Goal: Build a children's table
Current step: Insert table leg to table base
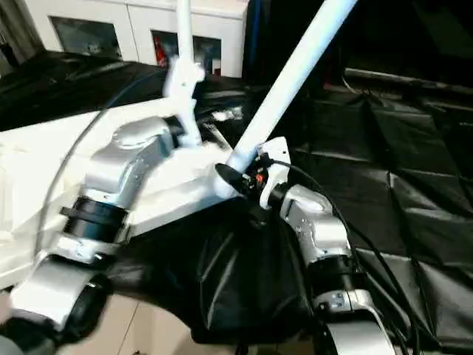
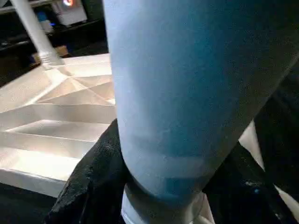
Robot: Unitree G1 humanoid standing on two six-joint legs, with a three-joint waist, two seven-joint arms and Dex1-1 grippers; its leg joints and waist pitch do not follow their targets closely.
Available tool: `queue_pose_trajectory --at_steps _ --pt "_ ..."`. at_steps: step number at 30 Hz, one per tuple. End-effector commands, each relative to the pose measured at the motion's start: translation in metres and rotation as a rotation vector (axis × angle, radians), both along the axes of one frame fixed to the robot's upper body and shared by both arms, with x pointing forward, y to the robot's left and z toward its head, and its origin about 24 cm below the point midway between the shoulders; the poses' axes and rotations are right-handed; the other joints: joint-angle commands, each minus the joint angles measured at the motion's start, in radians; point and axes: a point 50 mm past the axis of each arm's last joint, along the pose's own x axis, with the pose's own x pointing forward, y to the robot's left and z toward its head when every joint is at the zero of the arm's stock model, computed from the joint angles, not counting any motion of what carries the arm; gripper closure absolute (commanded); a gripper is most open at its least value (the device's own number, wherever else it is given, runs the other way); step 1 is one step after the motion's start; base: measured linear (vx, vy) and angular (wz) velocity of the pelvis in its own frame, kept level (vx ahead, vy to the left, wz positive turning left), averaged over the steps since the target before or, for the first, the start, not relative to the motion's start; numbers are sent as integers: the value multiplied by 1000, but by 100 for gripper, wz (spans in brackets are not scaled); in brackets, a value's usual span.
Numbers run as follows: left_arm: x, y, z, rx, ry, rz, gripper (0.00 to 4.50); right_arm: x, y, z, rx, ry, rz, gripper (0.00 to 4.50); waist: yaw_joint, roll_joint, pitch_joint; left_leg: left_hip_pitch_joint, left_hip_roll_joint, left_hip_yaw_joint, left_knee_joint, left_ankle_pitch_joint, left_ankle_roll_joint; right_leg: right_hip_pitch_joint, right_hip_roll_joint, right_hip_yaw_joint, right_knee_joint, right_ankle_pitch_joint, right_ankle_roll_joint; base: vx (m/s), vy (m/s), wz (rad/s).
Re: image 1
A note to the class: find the white plastic table leg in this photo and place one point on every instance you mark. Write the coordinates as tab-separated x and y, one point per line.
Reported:
184	29
288	74

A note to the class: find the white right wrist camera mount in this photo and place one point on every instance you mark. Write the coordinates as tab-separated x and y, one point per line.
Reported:
275	159

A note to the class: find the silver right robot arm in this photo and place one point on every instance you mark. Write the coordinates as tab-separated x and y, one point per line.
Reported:
318	229

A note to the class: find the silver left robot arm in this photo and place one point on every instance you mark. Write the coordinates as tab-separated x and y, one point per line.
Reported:
122	155

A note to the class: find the red white box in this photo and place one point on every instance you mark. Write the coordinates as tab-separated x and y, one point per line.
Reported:
159	50

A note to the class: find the black shiny mat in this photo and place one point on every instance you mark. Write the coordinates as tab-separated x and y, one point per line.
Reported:
406	185

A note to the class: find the long black bar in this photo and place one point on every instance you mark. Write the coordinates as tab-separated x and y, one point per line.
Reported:
406	78

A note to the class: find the white display cabinet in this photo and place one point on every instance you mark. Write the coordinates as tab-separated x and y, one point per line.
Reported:
140	18

